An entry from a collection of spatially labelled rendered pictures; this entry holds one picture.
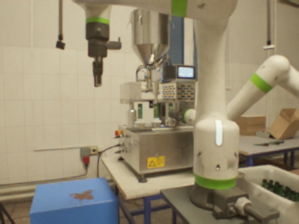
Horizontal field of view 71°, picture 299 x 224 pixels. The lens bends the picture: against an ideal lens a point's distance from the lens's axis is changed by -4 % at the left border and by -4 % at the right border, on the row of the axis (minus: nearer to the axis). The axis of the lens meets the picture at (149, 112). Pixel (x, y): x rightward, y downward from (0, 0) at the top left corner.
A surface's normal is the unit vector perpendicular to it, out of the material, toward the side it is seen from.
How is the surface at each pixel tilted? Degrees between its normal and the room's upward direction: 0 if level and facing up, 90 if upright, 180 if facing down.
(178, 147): 90
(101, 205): 90
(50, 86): 90
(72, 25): 90
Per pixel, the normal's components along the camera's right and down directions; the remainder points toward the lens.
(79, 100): 0.38, 0.07
